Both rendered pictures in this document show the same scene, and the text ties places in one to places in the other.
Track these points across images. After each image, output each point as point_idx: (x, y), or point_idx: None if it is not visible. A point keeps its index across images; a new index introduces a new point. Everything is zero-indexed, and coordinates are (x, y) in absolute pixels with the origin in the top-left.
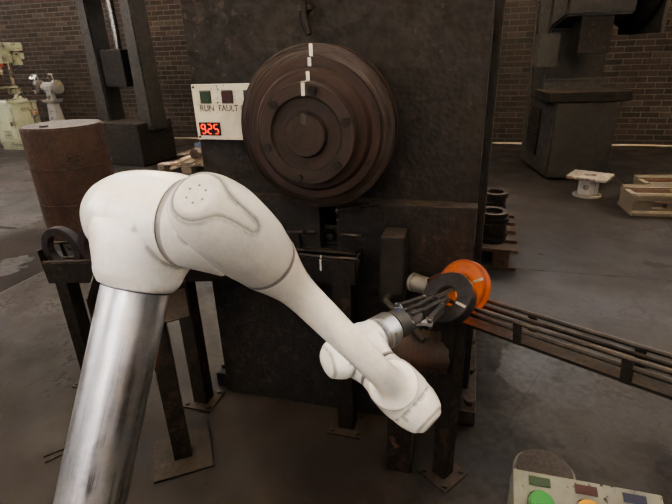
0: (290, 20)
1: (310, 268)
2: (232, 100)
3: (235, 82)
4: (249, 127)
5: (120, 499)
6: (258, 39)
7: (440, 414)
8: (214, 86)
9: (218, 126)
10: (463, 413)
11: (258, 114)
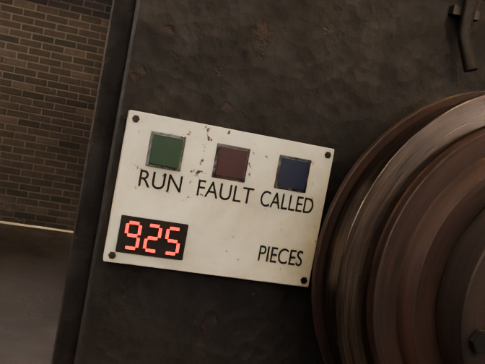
0: (424, 29)
1: None
2: (244, 175)
3: (252, 131)
4: (378, 266)
5: None
6: (341, 48)
7: None
8: (201, 129)
9: (181, 235)
10: None
11: (433, 238)
